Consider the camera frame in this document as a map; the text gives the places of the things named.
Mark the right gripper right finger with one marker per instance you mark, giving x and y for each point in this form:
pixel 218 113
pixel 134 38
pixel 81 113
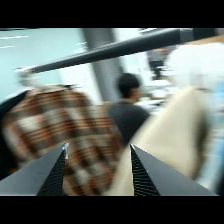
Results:
pixel 156 180

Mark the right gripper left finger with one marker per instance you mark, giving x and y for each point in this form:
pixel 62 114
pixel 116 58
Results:
pixel 40 176

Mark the beige garment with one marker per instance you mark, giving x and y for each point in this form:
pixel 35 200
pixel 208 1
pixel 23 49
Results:
pixel 173 133

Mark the checked shirt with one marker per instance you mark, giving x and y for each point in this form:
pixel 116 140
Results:
pixel 66 123

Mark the person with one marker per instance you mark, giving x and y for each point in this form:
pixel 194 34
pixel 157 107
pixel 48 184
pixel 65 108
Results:
pixel 128 113

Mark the black clothes rail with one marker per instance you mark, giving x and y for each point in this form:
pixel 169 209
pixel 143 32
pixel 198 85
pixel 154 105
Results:
pixel 110 50

